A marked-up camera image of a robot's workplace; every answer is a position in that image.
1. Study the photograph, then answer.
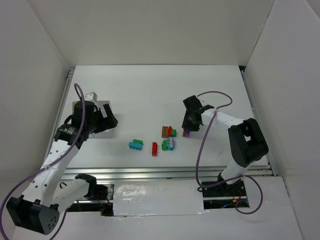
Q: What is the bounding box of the green curved lego brick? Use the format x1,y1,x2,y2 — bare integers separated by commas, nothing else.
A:
161,139,168,151

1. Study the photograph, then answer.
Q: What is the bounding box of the white compartment organizer box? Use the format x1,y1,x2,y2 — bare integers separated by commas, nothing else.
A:
69,100,118,138

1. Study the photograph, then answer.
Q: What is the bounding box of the teal rectangular lego brick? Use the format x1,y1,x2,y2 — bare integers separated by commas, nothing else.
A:
128,142,143,151

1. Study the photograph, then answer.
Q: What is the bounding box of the red curved lego brick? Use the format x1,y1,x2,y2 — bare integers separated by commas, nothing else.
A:
167,126,173,137

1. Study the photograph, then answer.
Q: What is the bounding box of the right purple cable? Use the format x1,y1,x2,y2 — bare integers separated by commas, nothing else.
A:
195,90,264,215

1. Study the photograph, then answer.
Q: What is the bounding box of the small green lego brick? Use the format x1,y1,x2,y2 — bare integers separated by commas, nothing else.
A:
171,128,177,137

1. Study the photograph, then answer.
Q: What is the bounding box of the purple curved lego brick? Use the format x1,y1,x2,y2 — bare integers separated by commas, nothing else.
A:
184,128,191,138

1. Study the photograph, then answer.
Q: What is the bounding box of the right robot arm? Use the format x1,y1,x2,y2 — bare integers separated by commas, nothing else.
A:
182,91,269,190

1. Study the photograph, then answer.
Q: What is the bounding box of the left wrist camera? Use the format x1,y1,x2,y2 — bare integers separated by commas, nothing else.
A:
84,91,98,103

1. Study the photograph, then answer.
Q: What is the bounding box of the red rectangular lego brick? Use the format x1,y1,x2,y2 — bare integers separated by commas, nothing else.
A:
151,142,158,157

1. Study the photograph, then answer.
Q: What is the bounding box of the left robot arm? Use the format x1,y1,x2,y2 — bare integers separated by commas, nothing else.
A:
6,100,118,235

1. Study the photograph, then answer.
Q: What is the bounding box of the brown rectangular lego brick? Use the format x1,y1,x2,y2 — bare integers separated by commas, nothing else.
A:
161,126,169,138

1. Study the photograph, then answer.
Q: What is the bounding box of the blue frog-print lego brick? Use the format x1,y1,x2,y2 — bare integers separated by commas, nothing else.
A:
166,136,175,151

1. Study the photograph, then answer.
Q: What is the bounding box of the green lego brick on teal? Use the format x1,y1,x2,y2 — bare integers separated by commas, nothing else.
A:
132,139,143,145

